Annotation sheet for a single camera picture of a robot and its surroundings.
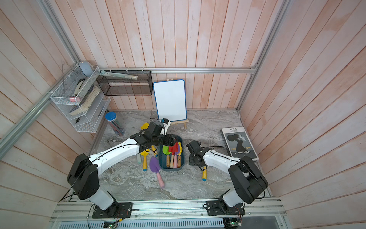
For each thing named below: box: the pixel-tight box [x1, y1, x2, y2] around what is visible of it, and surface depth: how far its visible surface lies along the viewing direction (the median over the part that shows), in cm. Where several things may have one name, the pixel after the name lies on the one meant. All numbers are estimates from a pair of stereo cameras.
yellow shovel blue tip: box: [139, 148, 151, 172], surface depth 90 cm
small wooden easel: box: [170, 119, 189, 130], surface depth 106 cm
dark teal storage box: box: [159, 135, 185, 172], surface depth 91 cm
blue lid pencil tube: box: [104, 111, 125, 137], surface depth 97 cm
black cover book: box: [220, 125, 260, 161], surface depth 98 cm
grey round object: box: [78, 61, 94, 77], surface depth 84 cm
